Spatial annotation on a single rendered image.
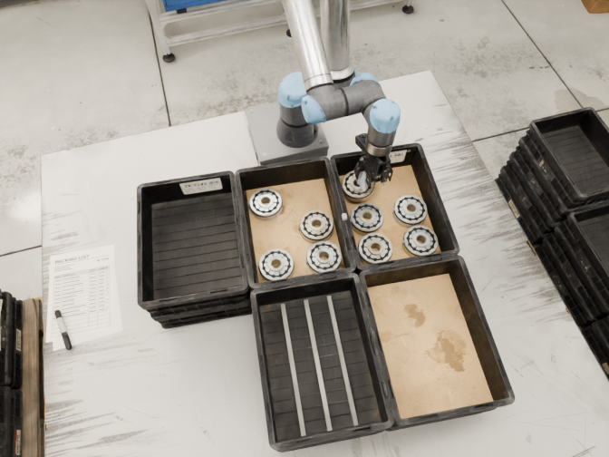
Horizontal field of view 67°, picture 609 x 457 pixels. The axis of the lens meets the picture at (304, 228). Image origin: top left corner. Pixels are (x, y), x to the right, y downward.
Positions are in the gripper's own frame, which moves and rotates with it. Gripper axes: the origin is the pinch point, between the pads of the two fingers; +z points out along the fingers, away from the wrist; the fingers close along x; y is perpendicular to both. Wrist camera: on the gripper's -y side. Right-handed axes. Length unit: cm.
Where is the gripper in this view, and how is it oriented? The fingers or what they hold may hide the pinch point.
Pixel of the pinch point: (367, 180)
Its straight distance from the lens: 147.5
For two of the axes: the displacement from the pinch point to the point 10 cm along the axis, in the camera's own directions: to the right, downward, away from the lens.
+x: 9.6, -2.6, 1.2
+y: 2.8, 8.5, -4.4
